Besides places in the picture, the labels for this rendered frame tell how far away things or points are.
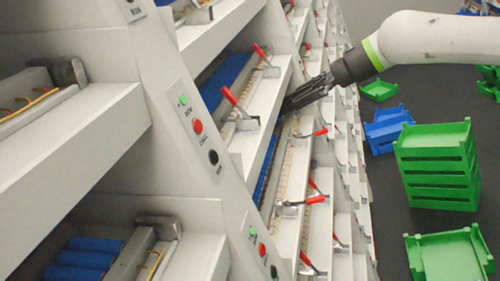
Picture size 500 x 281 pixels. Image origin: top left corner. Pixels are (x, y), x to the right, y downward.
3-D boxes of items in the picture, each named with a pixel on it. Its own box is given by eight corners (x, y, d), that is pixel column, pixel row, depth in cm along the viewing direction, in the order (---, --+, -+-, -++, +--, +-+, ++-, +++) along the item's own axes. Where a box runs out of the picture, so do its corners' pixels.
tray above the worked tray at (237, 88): (292, 69, 103) (290, 19, 96) (248, 210, 52) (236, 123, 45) (223, 71, 108) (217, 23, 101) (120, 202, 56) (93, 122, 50)
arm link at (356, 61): (382, 81, 88) (379, 68, 96) (359, 40, 85) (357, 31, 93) (359, 93, 91) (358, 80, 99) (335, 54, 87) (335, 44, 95)
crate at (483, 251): (479, 236, 159) (476, 222, 156) (495, 273, 142) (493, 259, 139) (406, 245, 170) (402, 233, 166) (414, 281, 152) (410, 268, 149)
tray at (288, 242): (314, 127, 111) (314, 98, 106) (294, 299, 60) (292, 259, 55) (249, 127, 115) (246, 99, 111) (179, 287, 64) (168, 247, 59)
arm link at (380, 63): (435, 44, 90) (414, 5, 89) (441, 45, 78) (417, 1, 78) (382, 73, 96) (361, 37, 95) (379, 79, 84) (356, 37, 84)
